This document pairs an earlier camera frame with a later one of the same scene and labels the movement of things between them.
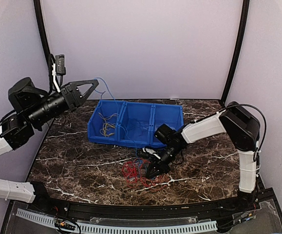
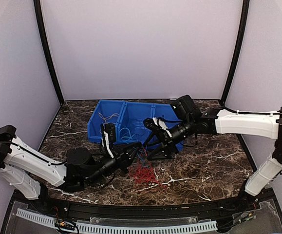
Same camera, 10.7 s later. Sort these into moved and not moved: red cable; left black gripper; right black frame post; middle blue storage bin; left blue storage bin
Moved: red cable; left black gripper
Not moved: left blue storage bin; right black frame post; middle blue storage bin
